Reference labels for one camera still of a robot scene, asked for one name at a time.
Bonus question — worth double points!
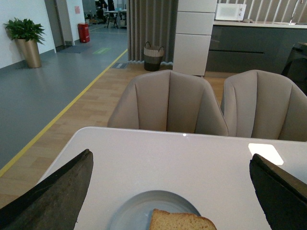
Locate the beige chair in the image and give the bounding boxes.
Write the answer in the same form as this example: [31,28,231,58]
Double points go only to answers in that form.
[107,70,228,136]
[221,70,307,142]

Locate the white microwave oven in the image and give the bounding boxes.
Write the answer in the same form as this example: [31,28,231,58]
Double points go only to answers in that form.
[215,3,247,21]

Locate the grey-blue round plate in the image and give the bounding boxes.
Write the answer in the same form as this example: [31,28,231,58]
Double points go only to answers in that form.
[109,190,200,230]

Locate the red bin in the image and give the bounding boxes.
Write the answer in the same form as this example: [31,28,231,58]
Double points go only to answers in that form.
[78,23,90,43]

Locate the white tall cabinet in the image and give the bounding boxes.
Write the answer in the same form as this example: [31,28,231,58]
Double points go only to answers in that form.
[173,0,217,76]

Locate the grey curtain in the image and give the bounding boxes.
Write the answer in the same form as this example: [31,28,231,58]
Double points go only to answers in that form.
[126,0,178,63]

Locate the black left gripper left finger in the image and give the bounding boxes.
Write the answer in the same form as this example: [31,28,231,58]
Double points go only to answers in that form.
[0,149,93,230]

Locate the gold plant pot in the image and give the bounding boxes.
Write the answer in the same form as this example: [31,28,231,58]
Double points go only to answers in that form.
[15,39,42,68]

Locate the green potted plant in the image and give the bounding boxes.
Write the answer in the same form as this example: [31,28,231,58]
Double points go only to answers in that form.
[4,18,45,44]

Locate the beige chair on left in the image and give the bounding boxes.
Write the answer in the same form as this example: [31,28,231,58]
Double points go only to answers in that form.
[107,70,228,136]

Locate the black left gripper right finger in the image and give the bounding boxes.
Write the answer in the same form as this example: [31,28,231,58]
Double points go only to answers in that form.
[249,154,307,230]

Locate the grey kitchen counter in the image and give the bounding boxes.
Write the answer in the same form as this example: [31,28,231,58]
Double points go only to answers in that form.
[206,25,307,74]

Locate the slice of bread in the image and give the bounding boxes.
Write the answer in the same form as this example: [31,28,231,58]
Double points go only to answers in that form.
[149,209,216,230]

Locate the beige chair on right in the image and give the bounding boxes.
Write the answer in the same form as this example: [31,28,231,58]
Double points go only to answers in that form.
[221,70,307,142]

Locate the woven laundry basket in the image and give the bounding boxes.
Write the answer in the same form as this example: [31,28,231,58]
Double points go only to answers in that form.
[143,41,165,71]

